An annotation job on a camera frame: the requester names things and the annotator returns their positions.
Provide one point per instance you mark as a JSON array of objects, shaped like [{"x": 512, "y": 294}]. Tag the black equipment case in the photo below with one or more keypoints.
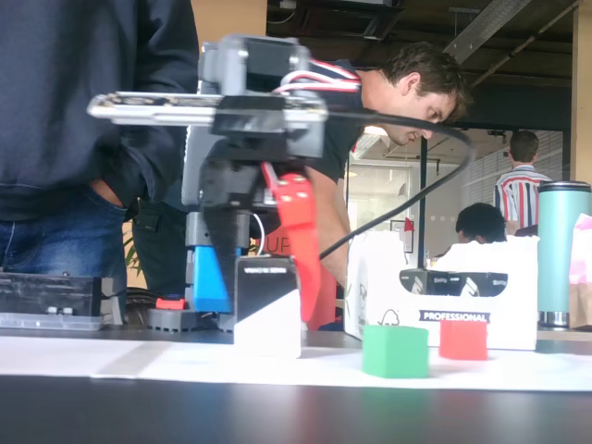
[{"x": 46, "y": 291}]

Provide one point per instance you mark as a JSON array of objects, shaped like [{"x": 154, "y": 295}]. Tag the red table clamp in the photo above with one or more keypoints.
[{"x": 170, "y": 304}]

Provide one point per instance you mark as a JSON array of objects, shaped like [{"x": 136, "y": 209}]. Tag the white paper sheet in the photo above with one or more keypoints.
[{"x": 185, "y": 365}]

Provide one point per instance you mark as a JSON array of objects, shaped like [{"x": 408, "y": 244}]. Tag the man in striped shirt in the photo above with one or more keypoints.
[{"x": 520, "y": 185}]

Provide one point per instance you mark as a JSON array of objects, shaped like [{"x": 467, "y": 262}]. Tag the clear plastic tray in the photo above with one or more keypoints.
[{"x": 46, "y": 321}]

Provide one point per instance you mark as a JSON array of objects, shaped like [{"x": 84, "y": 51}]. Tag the red cube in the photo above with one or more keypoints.
[{"x": 462, "y": 340}]

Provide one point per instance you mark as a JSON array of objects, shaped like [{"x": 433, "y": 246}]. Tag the black partition frame post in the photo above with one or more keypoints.
[{"x": 423, "y": 231}]

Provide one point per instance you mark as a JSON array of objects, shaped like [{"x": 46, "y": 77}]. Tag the person in navy hoodie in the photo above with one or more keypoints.
[{"x": 69, "y": 92}]

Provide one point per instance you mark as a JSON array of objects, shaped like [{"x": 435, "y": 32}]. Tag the teal thermos bottle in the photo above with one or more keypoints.
[{"x": 562, "y": 240}]

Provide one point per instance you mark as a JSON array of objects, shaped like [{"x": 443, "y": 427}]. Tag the white carton with Professional label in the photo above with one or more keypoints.
[{"x": 379, "y": 277}]

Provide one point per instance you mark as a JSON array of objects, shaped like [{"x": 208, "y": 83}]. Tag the seated person with black hair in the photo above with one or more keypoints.
[{"x": 481, "y": 224}]

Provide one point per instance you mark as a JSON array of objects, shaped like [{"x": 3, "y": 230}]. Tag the brown paper bag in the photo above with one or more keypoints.
[{"x": 582, "y": 307}]

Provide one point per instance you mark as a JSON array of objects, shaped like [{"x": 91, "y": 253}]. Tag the green cube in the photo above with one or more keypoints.
[{"x": 395, "y": 351}]

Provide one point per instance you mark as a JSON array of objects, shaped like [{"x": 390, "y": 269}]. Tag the black steel ceiling beam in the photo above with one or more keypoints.
[{"x": 485, "y": 23}]

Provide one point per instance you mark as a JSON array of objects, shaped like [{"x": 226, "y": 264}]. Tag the grey robot arm blue base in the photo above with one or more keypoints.
[{"x": 231, "y": 60}]

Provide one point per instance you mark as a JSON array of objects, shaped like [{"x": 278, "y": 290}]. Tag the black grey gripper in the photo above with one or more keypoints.
[{"x": 233, "y": 185}]

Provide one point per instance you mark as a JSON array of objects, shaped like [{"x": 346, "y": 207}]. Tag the glowing pendant lamp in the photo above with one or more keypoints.
[{"x": 374, "y": 131}]

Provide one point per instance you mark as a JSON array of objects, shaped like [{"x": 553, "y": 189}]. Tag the man in black t-shirt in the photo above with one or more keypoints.
[{"x": 416, "y": 78}]

